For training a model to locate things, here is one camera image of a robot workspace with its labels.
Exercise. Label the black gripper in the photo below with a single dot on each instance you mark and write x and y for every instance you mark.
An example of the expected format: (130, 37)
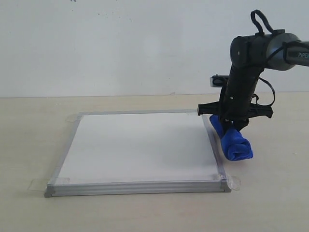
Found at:
(235, 99)

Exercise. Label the blue cloth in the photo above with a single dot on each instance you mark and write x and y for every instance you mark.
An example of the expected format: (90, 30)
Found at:
(234, 146)

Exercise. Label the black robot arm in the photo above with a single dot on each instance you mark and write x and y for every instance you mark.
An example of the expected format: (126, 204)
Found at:
(250, 56)

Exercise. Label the clear tape front right corner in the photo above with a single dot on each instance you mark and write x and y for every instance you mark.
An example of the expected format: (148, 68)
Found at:
(229, 183)

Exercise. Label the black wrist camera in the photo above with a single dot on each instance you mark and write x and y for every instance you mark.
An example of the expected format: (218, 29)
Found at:
(218, 80)

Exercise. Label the white board with aluminium frame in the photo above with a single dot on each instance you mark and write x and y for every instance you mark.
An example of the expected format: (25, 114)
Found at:
(139, 152)

